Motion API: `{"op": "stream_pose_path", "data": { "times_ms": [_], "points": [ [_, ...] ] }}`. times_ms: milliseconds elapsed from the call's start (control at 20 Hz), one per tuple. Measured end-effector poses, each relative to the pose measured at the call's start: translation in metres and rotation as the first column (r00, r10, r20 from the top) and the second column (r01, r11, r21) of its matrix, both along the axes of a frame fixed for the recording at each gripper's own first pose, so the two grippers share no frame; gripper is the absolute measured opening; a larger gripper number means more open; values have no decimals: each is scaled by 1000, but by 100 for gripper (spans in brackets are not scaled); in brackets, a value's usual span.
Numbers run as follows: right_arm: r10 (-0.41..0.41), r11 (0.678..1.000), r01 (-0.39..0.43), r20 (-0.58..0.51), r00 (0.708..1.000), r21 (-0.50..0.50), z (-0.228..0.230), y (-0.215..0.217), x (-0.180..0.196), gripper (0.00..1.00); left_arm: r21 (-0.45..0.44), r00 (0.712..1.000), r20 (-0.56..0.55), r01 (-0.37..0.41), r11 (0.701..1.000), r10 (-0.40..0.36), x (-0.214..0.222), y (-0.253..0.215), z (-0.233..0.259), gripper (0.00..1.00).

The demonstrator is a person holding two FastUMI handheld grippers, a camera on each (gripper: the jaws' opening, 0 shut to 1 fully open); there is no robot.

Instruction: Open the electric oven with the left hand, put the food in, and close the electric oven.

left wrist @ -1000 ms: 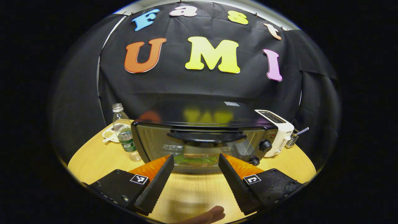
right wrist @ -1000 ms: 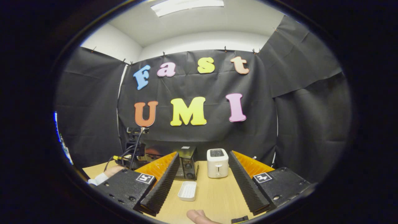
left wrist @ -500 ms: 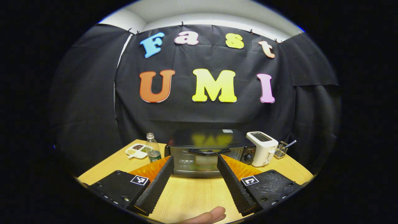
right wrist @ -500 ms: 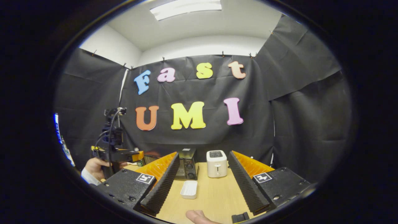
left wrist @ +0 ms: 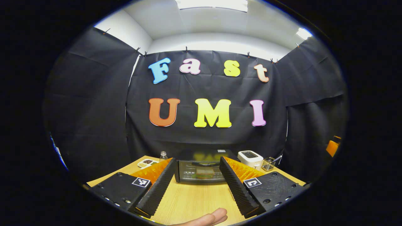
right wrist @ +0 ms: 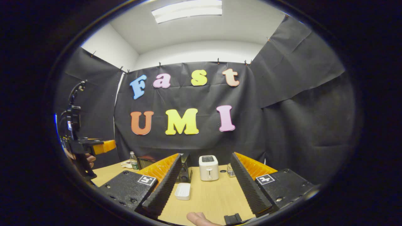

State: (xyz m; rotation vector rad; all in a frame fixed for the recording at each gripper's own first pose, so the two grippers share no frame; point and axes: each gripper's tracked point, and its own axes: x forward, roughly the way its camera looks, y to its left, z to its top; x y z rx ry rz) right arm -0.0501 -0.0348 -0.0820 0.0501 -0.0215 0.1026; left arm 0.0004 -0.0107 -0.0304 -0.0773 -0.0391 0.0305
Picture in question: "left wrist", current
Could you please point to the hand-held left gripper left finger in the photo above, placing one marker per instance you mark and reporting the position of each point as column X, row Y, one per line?
column 160, row 188

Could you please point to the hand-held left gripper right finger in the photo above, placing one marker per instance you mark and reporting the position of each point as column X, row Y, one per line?
column 234, row 188

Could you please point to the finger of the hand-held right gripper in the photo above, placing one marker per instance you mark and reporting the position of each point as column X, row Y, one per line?
column 332, row 148

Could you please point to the black electric oven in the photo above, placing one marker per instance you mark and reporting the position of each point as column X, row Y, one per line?
column 198, row 157

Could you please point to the small ceiling light panel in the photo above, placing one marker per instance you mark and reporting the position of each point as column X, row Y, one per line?
column 304, row 33

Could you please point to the white toaster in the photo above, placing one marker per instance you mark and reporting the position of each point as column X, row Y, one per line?
column 249, row 158

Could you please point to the white divided seasoning tray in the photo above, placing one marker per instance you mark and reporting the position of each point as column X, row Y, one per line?
column 147, row 163

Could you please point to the large ceiling light panel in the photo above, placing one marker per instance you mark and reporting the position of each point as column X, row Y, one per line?
column 213, row 4

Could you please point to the metal utensil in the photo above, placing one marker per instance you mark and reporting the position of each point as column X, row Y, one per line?
column 278, row 158

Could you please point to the black backdrop cloth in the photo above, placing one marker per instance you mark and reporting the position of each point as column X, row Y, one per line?
column 94, row 110

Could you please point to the clear plastic water bottle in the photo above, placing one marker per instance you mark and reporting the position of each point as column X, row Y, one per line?
column 163, row 156

